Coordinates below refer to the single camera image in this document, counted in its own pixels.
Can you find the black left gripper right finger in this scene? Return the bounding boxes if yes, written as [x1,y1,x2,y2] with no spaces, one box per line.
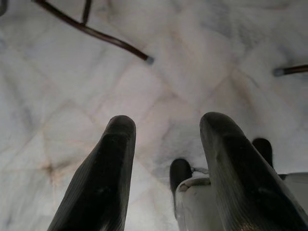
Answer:
[199,111,308,231]

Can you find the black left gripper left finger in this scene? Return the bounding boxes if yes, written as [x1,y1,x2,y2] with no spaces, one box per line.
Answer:
[47,115,137,231]

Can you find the black robot right foot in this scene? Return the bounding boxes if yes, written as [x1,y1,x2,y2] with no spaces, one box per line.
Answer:
[251,138,274,169]

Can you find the black robot foot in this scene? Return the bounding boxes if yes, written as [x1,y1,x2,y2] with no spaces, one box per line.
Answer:
[169,158,193,194]
[251,138,274,169]

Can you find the white robot left leg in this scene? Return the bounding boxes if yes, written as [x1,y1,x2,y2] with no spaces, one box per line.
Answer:
[173,167,214,231]

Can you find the white robot leg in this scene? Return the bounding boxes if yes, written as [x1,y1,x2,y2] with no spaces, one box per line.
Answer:
[275,172,308,218]
[173,167,214,231]

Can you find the white robot right leg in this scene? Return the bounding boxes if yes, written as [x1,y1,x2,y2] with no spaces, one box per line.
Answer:
[275,172,308,218]

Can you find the black robot left foot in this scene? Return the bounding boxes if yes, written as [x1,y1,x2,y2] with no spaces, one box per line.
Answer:
[169,158,193,194]

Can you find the dark brown chair leg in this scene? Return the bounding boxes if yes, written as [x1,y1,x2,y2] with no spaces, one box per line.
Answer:
[273,64,308,77]
[33,0,154,64]

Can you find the dark brown chair crossbar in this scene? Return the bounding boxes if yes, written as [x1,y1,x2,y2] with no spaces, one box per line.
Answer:
[81,0,93,25]

